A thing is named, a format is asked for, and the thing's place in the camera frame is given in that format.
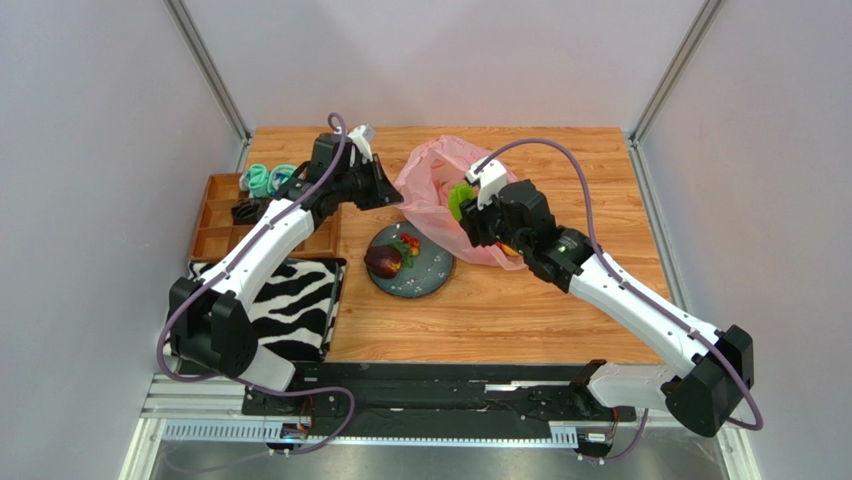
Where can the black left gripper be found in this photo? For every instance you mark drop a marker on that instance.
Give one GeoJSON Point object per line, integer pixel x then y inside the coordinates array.
{"type": "Point", "coordinates": [383, 194]}

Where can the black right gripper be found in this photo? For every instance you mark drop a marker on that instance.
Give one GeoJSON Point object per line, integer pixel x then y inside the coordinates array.
{"type": "Point", "coordinates": [480, 222]}

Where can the pink plastic bag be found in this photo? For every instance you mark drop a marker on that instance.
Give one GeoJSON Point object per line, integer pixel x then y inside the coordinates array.
{"type": "Point", "coordinates": [425, 182]}

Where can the red berry sprig with leaves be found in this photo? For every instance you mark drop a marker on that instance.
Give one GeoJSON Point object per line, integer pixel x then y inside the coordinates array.
{"type": "Point", "coordinates": [408, 246]}

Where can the dark purple fruit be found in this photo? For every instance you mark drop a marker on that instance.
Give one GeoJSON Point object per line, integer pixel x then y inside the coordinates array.
{"type": "Point", "coordinates": [383, 261]}

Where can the yellow peach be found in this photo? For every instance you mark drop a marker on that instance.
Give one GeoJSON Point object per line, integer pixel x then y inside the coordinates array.
{"type": "Point", "coordinates": [507, 250]}

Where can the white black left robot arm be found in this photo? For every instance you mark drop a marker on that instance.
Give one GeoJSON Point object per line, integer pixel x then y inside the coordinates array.
{"type": "Point", "coordinates": [208, 321]}

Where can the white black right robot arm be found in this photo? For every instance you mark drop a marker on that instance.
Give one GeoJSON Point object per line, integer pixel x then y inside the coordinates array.
{"type": "Point", "coordinates": [707, 371]}

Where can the teal white rolled sock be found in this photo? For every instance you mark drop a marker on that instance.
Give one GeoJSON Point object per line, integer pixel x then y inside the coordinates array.
{"type": "Point", "coordinates": [279, 175]}

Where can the dark round plate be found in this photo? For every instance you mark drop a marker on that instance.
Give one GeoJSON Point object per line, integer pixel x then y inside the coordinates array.
{"type": "Point", "coordinates": [431, 270]}

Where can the black rolled sock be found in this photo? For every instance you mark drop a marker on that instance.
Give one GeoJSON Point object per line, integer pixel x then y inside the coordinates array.
{"type": "Point", "coordinates": [249, 211]}

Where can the zebra pattern cloth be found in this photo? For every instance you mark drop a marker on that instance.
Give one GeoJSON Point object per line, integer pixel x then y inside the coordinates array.
{"type": "Point", "coordinates": [295, 311]}

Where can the wooden compartment tray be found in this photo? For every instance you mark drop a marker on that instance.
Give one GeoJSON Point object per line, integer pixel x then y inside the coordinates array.
{"type": "Point", "coordinates": [216, 234]}

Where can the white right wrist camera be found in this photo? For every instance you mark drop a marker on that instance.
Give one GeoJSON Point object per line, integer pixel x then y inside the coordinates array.
{"type": "Point", "coordinates": [489, 176]}

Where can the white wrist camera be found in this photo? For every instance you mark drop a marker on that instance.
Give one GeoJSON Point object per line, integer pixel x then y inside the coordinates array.
{"type": "Point", "coordinates": [361, 137]}
{"type": "Point", "coordinates": [489, 176]}

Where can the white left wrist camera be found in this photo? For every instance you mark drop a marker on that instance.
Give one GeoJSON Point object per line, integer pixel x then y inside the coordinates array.
{"type": "Point", "coordinates": [361, 137]}

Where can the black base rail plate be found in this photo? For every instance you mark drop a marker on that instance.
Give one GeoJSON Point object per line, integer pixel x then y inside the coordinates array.
{"type": "Point", "coordinates": [440, 400]}

